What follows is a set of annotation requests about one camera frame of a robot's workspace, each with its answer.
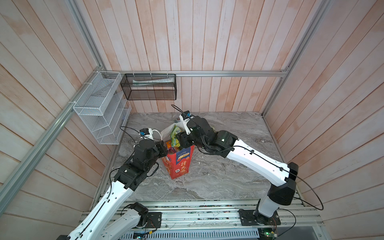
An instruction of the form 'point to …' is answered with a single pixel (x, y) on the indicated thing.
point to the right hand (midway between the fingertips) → (179, 134)
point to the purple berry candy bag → (169, 144)
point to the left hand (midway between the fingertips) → (164, 144)
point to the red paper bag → (178, 159)
